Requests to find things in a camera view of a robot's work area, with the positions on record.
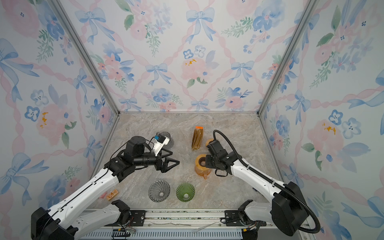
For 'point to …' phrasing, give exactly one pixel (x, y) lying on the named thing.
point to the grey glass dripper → (159, 191)
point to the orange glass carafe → (203, 173)
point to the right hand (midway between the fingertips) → (208, 160)
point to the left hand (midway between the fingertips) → (175, 157)
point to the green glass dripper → (185, 192)
